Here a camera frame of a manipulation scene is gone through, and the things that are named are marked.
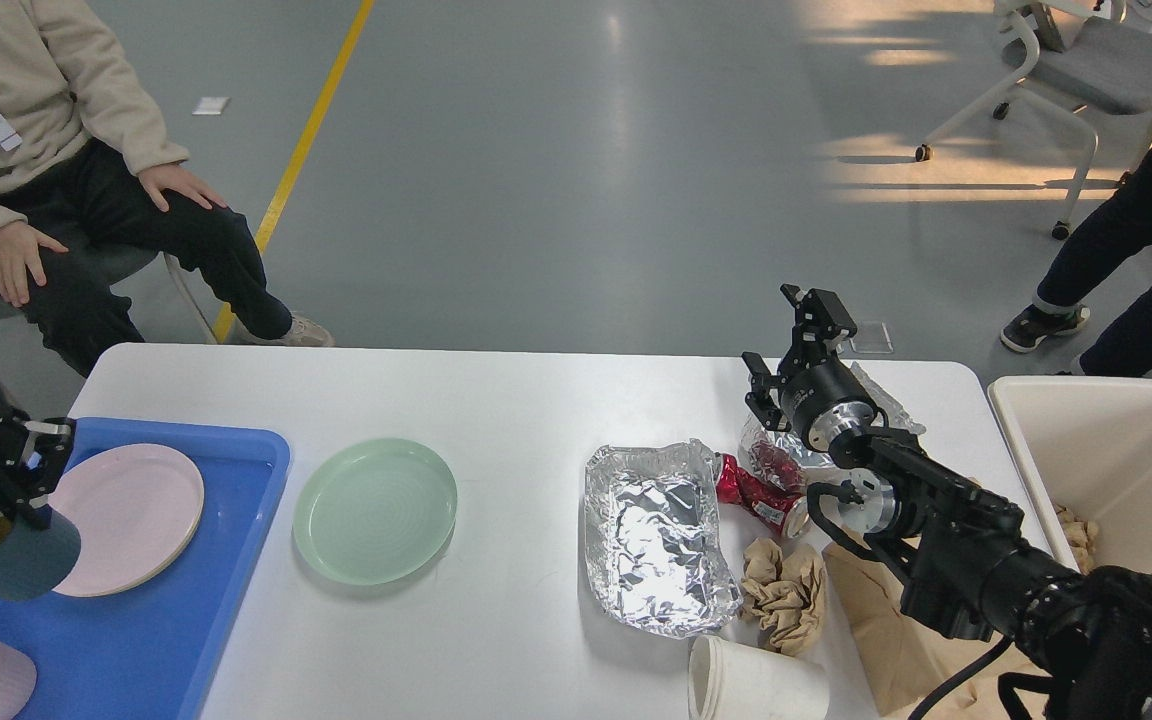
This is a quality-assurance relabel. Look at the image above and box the white paper cup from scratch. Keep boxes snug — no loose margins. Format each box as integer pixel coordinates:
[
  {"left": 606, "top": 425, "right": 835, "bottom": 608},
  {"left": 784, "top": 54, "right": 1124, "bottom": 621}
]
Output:
[{"left": 687, "top": 635, "right": 829, "bottom": 719}]

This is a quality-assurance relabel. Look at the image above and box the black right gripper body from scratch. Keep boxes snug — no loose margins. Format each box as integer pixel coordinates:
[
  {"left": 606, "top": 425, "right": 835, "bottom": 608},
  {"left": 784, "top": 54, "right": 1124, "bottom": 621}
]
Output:
[{"left": 778, "top": 323, "right": 878, "bottom": 454}]

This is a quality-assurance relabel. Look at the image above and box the aluminium foil tray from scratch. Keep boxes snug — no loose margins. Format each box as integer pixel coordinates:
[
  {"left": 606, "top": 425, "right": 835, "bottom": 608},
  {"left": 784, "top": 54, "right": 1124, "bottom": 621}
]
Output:
[{"left": 582, "top": 439, "right": 742, "bottom": 639}]

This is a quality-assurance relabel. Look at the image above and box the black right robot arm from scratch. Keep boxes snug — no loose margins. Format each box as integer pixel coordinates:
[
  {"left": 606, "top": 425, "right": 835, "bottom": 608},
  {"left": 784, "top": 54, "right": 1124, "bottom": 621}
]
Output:
[{"left": 742, "top": 285, "right": 1152, "bottom": 719}]

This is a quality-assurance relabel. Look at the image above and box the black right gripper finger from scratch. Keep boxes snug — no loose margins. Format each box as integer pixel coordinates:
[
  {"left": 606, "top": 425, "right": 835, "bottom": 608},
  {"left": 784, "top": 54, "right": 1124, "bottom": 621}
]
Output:
[
  {"left": 780, "top": 285, "right": 858, "bottom": 346},
  {"left": 742, "top": 353, "right": 785, "bottom": 432}
]

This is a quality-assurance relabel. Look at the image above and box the brown paper bag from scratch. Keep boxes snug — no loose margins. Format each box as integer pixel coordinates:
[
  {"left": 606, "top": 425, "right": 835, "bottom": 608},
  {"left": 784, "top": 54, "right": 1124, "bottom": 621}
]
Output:
[{"left": 823, "top": 543, "right": 1041, "bottom": 719}]

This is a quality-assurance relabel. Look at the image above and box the blue plastic tray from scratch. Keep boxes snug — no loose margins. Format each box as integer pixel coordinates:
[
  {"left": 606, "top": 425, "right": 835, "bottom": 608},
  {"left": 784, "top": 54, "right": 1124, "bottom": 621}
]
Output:
[{"left": 0, "top": 416, "right": 291, "bottom": 719}]

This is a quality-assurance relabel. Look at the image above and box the grey office chair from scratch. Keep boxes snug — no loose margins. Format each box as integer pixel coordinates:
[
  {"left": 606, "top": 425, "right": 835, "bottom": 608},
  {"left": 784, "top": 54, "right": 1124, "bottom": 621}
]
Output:
[{"left": 914, "top": 1, "right": 1152, "bottom": 241}]

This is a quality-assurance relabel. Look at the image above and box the white plastic bin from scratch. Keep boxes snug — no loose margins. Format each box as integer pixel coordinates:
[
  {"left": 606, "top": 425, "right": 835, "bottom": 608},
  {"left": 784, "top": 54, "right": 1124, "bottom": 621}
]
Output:
[{"left": 988, "top": 376, "right": 1152, "bottom": 573}]

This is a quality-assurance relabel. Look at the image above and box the dark teal mug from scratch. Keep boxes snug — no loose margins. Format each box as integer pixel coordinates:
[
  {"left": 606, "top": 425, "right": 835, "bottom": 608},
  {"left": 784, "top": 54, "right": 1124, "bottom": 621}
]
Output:
[{"left": 0, "top": 511, "right": 81, "bottom": 601}]

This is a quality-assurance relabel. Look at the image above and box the crushed red can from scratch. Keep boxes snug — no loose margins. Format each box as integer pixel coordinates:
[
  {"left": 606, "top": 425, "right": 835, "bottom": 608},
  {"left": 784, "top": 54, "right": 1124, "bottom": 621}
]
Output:
[{"left": 717, "top": 454, "right": 808, "bottom": 539}]

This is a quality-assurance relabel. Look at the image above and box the crumpled brown paper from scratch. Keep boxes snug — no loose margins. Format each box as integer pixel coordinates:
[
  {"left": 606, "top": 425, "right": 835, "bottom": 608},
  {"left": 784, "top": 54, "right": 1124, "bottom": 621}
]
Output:
[{"left": 738, "top": 538, "right": 827, "bottom": 657}]

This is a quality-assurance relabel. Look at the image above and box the crumpled paper in bin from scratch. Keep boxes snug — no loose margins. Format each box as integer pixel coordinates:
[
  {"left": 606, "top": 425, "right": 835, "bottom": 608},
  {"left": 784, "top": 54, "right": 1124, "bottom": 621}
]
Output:
[{"left": 1053, "top": 503, "right": 1100, "bottom": 574}]

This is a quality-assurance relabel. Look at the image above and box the person in beige sweater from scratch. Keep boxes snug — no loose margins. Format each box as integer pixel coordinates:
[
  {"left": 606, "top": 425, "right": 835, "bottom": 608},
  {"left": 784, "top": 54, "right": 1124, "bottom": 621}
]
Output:
[{"left": 0, "top": 1, "right": 334, "bottom": 376}]

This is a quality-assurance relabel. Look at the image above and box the pink plate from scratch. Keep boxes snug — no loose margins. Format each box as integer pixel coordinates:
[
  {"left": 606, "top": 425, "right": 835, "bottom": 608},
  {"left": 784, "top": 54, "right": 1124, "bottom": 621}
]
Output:
[{"left": 51, "top": 444, "right": 205, "bottom": 598}]

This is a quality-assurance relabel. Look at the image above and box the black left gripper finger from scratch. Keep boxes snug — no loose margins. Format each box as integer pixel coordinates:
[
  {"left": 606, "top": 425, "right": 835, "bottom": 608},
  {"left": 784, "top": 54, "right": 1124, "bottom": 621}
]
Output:
[{"left": 20, "top": 418, "right": 76, "bottom": 530}]

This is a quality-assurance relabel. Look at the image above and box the green plate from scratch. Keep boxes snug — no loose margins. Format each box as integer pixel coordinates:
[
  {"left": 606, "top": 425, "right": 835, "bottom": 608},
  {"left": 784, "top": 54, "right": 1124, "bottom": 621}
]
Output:
[{"left": 291, "top": 438, "right": 460, "bottom": 588}]

